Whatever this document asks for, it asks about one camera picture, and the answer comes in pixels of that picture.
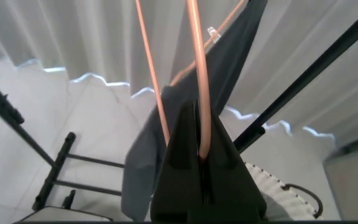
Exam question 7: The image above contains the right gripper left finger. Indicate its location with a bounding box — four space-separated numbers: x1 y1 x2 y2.
150 100 204 222

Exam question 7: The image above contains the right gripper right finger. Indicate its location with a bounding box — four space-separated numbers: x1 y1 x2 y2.
203 111 268 222

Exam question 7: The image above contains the dark grey t-shirt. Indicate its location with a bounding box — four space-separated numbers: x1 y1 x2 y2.
121 0 269 222

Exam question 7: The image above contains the white laundry basket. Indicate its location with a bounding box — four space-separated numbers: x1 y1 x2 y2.
244 161 324 222

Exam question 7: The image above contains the black clothes rack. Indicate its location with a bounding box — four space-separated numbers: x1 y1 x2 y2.
0 1 358 212

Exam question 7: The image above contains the white curtain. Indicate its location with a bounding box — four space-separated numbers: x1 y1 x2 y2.
0 0 358 147

